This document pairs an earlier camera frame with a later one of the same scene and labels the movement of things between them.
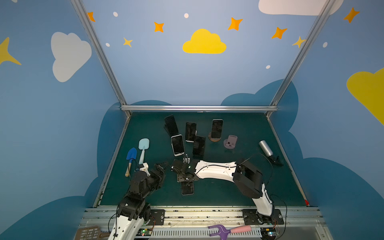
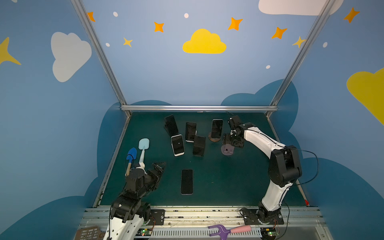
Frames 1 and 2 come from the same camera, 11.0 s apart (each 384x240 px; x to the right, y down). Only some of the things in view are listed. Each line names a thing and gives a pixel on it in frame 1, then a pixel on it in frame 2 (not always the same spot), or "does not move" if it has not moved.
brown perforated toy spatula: x=92 y=233 does not move
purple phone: x=187 y=188 does not move
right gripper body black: x=181 y=168 → x=232 y=137
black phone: x=198 y=147 does not move
